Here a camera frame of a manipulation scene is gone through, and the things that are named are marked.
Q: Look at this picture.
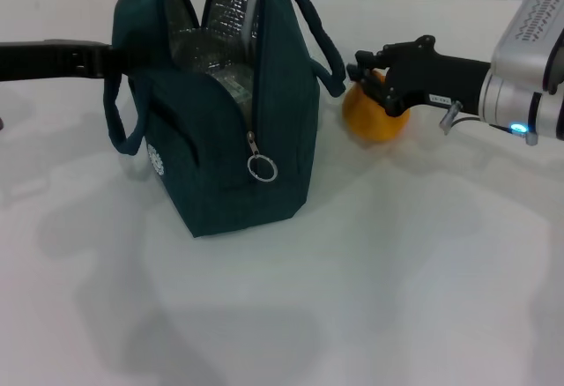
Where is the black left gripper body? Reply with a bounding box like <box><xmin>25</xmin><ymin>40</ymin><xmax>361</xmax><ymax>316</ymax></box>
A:
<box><xmin>0</xmin><ymin>39</ymin><xmax>114</xmax><ymax>83</ymax></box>

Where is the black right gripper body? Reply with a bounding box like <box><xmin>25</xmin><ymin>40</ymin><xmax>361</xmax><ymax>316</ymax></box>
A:
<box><xmin>381</xmin><ymin>34</ymin><xmax>491</xmax><ymax>119</ymax></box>

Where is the yellow pear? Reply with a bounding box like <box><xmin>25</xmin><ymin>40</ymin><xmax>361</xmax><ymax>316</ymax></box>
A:
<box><xmin>341</xmin><ymin>71</ymin><xmax>412</xmax><ymax>143</ymax></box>

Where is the dark teal lunch bag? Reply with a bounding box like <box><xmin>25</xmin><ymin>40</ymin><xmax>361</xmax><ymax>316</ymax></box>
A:
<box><xmin>102</xmin><ymin>0</ymin><xmax>347</xmax><ymax>240</ymax></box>

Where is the right gripper cable with plug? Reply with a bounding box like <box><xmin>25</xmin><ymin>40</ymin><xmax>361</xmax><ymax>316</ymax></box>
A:
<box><xmin>438</xmin><ymin>100</ymin><xmax>515</xmax><ymax>135</ymax></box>

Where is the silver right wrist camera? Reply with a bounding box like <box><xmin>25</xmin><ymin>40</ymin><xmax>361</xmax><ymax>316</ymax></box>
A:
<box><xmin>491</xmin><ymin>0</ymin><xmax>564</xmax><ymax>94</ymax></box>

